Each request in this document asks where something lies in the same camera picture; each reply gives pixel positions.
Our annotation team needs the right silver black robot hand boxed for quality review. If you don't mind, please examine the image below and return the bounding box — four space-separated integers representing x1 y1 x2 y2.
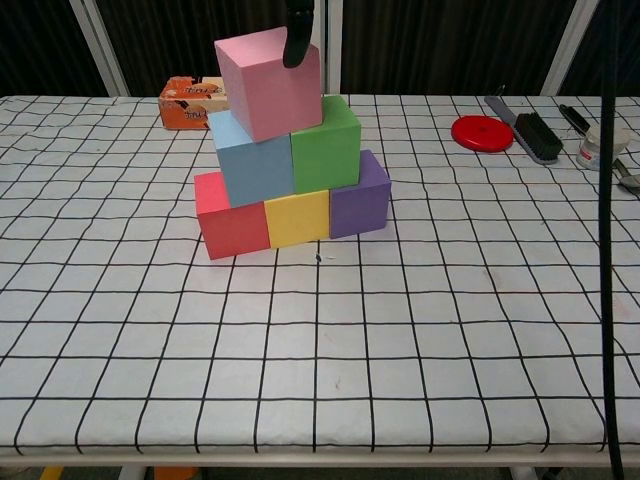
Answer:
282 0 314 69

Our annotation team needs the pink foam cube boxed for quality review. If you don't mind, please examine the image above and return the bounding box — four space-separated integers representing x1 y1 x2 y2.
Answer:
214 27 324 144

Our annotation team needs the green foam cube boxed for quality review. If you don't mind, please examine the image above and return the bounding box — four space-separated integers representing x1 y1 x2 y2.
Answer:
289 94 363 195

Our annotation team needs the light blue foam cube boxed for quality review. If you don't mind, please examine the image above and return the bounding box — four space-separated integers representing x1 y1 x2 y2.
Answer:
207 109 295 209

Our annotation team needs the yellow foam cube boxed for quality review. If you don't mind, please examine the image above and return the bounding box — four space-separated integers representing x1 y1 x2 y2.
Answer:
263 189 332 250

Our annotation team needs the purple foam cube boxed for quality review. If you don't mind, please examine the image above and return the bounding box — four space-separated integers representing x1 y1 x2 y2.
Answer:
328 148 392 240

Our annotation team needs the red foam cube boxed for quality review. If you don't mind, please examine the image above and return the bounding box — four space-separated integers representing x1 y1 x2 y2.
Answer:
194 171 273 261

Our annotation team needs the dark pleated curtain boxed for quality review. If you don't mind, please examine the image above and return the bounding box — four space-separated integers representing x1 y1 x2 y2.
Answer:
97 0 311 96
0 0 109 97
339 0 576 96
559 0 640 97

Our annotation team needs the orange wafer snack box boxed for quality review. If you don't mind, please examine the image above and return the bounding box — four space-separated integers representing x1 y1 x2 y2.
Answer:
158 75 232 131

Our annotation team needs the red round disc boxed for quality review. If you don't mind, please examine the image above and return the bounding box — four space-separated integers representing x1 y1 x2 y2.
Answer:
450 114 515 154

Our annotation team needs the small white jar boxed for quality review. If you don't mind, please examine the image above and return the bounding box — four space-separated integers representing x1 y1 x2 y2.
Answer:
575 123 630 173

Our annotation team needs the white black-checked tablecloth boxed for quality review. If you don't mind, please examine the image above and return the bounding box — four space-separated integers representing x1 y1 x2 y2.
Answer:
0 93 640 456

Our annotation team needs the metal spoon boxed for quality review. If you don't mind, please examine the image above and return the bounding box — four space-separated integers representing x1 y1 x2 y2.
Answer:
613 157 640 190

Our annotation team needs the white frame post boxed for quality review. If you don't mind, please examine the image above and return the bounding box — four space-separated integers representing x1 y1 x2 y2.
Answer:
541 0 600 96
307 0 342 97
68 0 132 97

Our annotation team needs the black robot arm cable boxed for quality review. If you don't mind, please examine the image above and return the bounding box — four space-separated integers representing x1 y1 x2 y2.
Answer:
598 0 626 480

